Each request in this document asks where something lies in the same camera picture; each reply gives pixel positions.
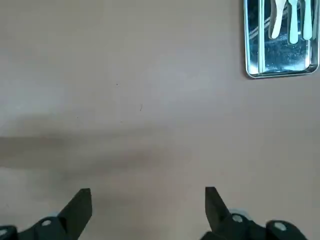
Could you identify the cream plastic spoon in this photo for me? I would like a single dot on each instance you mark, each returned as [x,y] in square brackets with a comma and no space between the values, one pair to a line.
[276,27]

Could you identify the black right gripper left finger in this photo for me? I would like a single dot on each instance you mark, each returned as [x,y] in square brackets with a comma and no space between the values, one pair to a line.
[75,212]

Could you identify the thin metal chopstick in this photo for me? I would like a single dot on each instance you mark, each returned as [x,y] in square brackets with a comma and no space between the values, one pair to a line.
[263,37]
[260,37]

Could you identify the pale green plastic utensil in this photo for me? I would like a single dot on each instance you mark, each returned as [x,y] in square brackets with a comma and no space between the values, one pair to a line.
[307,30]
[293,32]

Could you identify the silver metal tray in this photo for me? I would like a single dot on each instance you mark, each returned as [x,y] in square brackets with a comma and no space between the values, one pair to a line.
[282,60]

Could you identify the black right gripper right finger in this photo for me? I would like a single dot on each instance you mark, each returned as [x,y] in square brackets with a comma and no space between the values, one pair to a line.
[217,215]

